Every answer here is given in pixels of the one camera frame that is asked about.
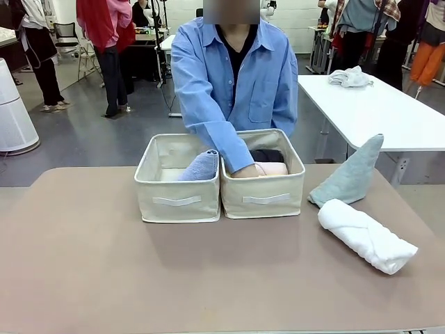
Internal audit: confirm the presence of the person's right hand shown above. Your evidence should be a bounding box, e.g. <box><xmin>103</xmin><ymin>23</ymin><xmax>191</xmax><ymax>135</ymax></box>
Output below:
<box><xmin>230</xmin><ymin>162</ymin><xmax>266</xmax><ymax>180</ymax></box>

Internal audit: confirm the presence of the black towel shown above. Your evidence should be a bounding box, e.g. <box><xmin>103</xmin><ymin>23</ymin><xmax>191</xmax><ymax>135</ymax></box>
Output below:
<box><xmin>249</xmin><ymin>148</ymin><xmax>286</xmax><ymax>164</ymax></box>

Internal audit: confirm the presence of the pink towel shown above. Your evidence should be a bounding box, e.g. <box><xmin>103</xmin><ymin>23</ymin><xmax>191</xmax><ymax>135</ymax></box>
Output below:
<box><xmin>254</xmin><ymin>161</ymin><xmax>289</xmax><ymax>177</ymax></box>

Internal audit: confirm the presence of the lavender cone-folded towel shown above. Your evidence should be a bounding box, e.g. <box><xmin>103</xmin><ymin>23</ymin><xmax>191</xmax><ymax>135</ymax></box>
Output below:
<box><xmin>177</xmin><ymin>149</ymin><xmax>220</xmax><ymax>182</ymax></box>

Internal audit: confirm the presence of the green cone-folded towel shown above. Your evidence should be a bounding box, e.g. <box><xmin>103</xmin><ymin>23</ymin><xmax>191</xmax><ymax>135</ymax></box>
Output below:
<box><xmin>307</xmin><ymin>132</ymin><xmax>385</xmax><ymax>210</ymax></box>

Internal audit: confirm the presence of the white towel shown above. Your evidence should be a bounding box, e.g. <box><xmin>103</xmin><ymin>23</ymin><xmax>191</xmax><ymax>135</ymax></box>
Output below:
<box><xmin>317</xmin><ymin>198</ymin><xmax>419</xmax><ymax>276</ymax></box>

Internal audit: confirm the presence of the person's right forearm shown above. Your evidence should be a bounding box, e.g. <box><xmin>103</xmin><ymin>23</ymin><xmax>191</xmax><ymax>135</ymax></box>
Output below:
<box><xmin>199</xmin><ymin>119</ymin><xmax>257</xmax><ymax>173</ymax></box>

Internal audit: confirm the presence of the white folding chair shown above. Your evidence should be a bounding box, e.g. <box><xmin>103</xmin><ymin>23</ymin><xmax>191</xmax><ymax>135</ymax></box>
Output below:
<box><xmin>76</xmin><ymin>40</ymin><xmax>106</xmax><ymax>84</ymax></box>

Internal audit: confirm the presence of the cream fabric storage bin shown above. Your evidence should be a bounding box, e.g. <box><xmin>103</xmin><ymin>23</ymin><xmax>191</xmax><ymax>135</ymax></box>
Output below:
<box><xmin>133</xmin><ymin>133</ymin><xmax>223</xmax><ymax>224</ymax></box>
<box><xmin>219</xmin><ymin>128</ymin><xmax>307</xmax><ymax>220</ymax></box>

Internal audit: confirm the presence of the person in blue shirt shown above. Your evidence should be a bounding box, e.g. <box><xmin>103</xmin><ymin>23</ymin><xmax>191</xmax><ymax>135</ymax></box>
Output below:
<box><xmin>170</xmin><ymin>15</ymin><xmax>300</xmax><ymax>140</ymax></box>

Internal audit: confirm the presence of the white table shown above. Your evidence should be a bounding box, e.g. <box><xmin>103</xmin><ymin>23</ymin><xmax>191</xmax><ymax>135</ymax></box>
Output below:
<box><xmin>297</xmin><ymin>73</ymin><xmax>445</xmax><ymax>186</ymax></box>

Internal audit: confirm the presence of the crumpled white cloth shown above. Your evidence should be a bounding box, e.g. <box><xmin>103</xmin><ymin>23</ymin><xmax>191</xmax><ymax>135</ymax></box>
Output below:
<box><xmin>327</xmin><ymin>65</ymin><xmax>375</xmax><ymax>89</ymax></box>

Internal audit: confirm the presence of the bystander in grey top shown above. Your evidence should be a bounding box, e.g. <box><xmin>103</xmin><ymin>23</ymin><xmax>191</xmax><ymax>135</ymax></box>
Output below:
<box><xmin>327</xmin><ymin>0</ymin><xmax>399</xmax><ymax>76</ymax></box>

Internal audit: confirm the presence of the bystander in red top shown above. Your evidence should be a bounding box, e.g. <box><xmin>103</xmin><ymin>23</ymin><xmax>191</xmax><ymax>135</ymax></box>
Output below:
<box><xmin>75</xmin><ymin>0</ymin><xmax>137</xmax><ymax>120</ymax></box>

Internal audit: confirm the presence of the figure in orange trousers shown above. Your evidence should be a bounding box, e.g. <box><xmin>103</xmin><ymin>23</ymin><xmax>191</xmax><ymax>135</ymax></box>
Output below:
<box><xmin>409</xmin><ymin>0</ymin><xmax>445</xmax><ymax>92</ymax></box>

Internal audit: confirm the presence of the black mesh office chair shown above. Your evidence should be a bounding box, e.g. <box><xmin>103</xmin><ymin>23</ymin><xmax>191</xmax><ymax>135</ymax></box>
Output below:
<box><xmin>53</xmin><ymin>22</ymin><xmax>80</xmax><ymax>66</ymax></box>

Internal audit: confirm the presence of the white air purifier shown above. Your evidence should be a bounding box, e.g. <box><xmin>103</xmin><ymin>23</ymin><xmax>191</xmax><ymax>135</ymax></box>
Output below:
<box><xmin>0</xmin><ymin>57</ymin><xmax>40</xmax><ymax>153</ymax></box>

